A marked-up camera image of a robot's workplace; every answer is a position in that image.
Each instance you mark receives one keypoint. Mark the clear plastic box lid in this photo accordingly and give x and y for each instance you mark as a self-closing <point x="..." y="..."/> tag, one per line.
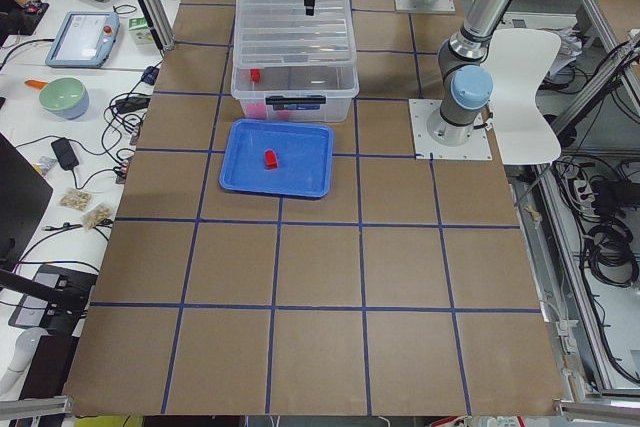
<point x="279" y="33"/>

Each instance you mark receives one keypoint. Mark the red block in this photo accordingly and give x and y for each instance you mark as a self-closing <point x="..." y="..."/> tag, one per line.
<point x="255" y="75"/>
<point x="270" y="159"/>

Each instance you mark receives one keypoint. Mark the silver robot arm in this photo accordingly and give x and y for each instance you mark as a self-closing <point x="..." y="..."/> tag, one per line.
<point x="467" y="86"/>

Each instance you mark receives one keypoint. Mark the clear plastic storage box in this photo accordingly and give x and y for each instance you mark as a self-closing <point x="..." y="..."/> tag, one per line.
<point x="339" y="84"/>

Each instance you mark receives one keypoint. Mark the red block in box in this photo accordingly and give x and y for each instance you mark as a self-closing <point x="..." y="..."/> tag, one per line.
<point x="255" y="75"/>

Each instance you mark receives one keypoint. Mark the blue plastic tray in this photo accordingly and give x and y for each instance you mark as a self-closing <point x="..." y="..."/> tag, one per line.
<point x="280" y="158"/>

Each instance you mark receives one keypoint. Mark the green white carton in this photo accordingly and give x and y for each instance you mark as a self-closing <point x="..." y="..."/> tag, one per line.
<point x="140" y="31"/>

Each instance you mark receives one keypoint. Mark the white chair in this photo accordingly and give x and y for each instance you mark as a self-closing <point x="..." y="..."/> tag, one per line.
<point x="518" y="60"/>

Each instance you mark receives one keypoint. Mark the blue teach pendant near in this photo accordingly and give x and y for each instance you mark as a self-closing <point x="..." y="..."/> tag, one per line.
<point x="85" y="40"/>

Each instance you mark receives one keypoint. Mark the green bowl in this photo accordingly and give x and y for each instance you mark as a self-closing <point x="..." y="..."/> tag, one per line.
<point x="66" y="98"/>

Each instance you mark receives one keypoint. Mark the toy carrot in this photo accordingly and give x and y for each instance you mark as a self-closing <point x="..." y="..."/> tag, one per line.
<point x="36" y="84"/>

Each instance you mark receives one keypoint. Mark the black power adapter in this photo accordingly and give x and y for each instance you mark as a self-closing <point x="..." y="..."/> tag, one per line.
<point x="64" y="154"/>

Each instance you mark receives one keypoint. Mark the black box latch handle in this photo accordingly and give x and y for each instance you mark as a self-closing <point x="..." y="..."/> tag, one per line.
<point x="300" y="103"/>

